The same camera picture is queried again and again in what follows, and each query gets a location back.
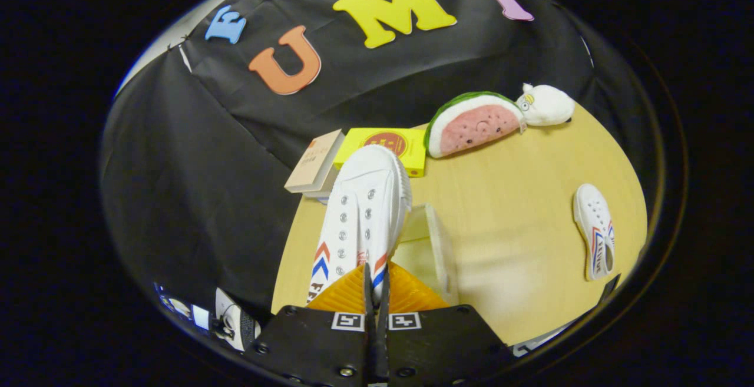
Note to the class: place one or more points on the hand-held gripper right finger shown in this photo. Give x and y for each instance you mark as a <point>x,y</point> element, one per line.
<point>436,346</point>

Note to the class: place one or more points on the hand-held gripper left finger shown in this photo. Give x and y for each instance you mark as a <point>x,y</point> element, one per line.
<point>318,346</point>

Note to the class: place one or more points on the translucent white storage box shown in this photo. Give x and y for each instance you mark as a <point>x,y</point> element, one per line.
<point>427,245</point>

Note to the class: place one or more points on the white striped canvas shoe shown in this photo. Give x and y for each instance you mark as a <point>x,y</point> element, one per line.
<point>592,222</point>
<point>365,198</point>

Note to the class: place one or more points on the white book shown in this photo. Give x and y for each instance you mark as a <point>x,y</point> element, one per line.
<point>324,194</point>

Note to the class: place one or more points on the beige book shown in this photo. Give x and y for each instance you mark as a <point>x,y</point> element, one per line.
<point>312,163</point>

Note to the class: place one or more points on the dark bar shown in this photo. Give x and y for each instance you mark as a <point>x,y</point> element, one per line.
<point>610,288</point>

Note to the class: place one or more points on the yellow book with red circle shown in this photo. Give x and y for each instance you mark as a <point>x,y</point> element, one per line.
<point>359,139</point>

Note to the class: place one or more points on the watermelon slice plush toy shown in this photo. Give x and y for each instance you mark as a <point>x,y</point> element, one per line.
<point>471,128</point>

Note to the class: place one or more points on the white plush toy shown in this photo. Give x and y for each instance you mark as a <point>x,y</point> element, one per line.
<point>551,107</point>

